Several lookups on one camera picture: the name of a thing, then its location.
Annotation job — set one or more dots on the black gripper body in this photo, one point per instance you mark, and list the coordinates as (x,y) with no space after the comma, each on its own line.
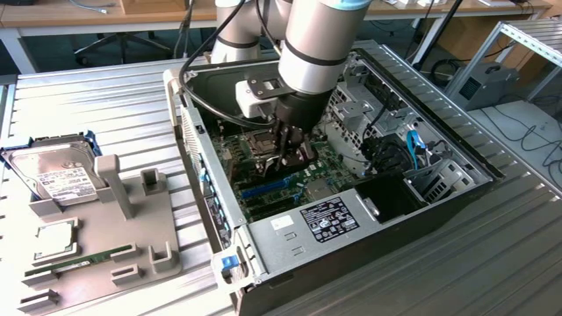
(303,112)

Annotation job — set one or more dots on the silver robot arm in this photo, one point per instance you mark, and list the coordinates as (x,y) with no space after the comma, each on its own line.
(317,42)

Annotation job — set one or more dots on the black slanted pole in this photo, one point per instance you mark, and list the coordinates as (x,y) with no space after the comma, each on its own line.
(433,36)

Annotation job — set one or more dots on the silver chipset heatsink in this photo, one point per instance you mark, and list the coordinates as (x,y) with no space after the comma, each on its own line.
(321,190)

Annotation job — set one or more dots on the black office chair base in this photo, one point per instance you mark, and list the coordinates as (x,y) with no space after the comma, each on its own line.
(124,41)

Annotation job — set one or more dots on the grey power supply unit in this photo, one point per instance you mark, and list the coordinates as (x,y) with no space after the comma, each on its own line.
(285,240)

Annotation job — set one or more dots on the aluminium frame rack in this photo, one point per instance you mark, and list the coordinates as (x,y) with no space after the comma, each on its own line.
(526,36)

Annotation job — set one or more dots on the wooden desk with box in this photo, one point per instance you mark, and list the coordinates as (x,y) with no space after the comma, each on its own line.
(66,14)

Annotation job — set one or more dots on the blue case latch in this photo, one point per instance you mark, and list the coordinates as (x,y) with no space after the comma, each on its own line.
(229,263)

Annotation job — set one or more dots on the brown wooden box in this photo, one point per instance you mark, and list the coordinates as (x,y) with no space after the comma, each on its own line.
(150,6)

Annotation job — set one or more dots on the silver drive cage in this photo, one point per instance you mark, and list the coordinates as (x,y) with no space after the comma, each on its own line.
(359,115)

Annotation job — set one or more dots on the grey parts rack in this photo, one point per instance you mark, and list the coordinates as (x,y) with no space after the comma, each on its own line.
(100,237)

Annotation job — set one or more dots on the open black PC case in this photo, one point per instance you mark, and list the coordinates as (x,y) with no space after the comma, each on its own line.
(351,263)

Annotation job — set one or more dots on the green motherboard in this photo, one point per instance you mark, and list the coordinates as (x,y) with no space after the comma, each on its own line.
(325,168)

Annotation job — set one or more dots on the hard disk drive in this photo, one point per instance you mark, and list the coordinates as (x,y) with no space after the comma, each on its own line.
(92,143)

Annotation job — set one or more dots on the silver disk bay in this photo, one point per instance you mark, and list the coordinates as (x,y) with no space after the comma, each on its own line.
(444,177)

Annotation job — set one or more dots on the silver CPU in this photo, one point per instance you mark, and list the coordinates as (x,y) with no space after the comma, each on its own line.
(54,242)

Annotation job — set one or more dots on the green RAM stick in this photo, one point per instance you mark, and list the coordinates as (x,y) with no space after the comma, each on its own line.
(103,254)

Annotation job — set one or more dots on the grey control box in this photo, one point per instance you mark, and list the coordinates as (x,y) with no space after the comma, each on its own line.
(482,82)

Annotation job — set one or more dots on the black graphics card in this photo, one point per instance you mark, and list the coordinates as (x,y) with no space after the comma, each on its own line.
(231,168)

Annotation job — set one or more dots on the silver hard disk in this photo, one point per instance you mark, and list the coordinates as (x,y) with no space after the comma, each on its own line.
(52,171)

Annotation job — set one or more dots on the blue expansion slot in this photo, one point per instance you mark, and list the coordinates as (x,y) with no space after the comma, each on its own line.
(263,188)

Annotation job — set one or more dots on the CPU socket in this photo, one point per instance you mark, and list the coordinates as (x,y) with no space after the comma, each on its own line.
(259,143)

